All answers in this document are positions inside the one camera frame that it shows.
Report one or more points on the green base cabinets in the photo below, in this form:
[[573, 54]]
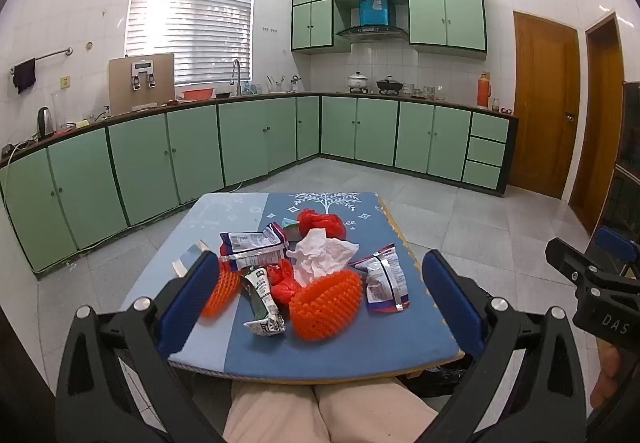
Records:
[[140, 163]]

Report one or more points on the small steel kettle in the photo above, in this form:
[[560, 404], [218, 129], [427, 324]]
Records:
[[296, 83]]

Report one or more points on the white crumpled tissue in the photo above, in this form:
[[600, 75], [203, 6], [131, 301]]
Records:
[[320, 255]]

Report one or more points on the red basin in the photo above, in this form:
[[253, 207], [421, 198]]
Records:
[[198, 94]]

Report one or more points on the utensil holder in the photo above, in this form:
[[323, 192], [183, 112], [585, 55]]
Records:
[[274, 85]]

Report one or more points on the person's leg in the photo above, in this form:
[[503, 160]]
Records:
[[275, 418], [375, 415]]

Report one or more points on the dark towel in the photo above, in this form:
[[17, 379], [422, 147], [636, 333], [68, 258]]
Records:
[[24, 75]]

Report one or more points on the yellow wall socket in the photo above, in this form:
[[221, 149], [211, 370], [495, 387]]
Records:
[[65, 82]]

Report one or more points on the metal towel rail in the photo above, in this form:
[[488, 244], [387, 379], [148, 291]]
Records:
[[50, 55]]

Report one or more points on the green wall cabinets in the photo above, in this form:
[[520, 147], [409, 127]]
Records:
[[425, 18]]

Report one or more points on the person's right hand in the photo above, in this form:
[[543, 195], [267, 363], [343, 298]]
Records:
[[607, 373]]

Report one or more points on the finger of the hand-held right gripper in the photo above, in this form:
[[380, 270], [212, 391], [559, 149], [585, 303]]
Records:
[[617, 243], [565, 253]]

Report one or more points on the white cooking pot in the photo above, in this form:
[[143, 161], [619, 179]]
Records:
[[358, 82]]

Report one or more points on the person's right leg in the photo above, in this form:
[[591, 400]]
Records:
[[375, 415]]

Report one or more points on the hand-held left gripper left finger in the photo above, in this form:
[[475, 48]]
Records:
[[192, 293]]

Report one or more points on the table with yellow edge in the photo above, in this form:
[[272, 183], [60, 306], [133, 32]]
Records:
[[406, 237]]

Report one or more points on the small orange foam net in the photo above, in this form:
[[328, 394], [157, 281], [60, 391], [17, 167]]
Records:
[[222, 290]]

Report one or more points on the white window blind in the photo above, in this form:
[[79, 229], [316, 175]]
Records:
[[190, 18]]

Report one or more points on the brown countertop water dispenser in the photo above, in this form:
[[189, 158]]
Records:
[[122, 88]]

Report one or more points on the black wok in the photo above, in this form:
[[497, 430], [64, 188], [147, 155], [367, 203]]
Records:
[[389, 84]]

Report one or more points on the small red plastic bag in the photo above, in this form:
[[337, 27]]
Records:
[[284, 290]]

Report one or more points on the range hood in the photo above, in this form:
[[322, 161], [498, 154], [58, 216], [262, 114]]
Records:
[[372, 30]]

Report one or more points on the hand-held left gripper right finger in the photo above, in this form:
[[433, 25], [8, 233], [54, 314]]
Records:
[[450, 293]]

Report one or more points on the person's left leg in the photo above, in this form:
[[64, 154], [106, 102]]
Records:
[[275, 418]]

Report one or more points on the black glass cabinet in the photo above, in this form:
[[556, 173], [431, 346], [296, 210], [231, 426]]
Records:
[[630, 163]]

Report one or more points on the large orange foam net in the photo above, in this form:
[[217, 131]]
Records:
[[325, 308]]

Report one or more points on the green white wrapper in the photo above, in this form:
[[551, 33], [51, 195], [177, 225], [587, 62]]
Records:
[[262, 303]]

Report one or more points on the red thermos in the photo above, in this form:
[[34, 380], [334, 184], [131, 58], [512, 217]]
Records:
[[484, 90]]

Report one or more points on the blue printed tablecloth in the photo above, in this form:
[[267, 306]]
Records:
[[340, 358]]

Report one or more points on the steel sink faucet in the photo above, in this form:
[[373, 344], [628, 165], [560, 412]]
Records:
[[233, 75]]

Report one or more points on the electric kettle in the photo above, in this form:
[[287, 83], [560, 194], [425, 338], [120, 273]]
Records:
[[45, 123]]

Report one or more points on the purple silver snack wrapper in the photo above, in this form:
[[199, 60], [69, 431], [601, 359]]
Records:
[[250, 245], [382, 280]]

